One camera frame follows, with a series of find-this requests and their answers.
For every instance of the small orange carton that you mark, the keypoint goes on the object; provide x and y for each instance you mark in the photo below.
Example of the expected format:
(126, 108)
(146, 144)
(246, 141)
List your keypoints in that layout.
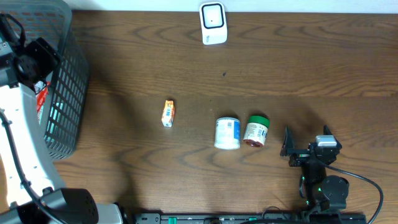
(168, 113)

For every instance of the white blue round container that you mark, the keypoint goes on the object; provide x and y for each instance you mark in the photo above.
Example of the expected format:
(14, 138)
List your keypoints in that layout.
(227, 133)

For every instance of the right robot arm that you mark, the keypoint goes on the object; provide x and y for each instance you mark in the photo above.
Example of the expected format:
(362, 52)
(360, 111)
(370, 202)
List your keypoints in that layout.
(323, 193)

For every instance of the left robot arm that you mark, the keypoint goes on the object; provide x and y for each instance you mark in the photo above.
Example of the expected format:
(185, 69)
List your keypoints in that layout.
(35, 191)

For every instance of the red white tube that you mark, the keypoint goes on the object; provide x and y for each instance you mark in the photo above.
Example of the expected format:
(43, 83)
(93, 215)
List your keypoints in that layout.
(41, 92)

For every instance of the green lid jar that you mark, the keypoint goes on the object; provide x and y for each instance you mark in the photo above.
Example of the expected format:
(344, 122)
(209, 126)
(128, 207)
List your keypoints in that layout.
(256, 131)

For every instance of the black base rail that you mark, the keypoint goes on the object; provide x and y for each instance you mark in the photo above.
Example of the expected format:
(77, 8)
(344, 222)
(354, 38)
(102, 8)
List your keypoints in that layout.
(272, 217)

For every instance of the grey plastic mesh basket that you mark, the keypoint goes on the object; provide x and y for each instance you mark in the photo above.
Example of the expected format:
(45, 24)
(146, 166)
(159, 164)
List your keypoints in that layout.
(61, 109)

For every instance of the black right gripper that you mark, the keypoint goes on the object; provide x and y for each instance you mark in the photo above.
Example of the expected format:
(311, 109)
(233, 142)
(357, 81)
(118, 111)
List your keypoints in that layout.
(300, 155)

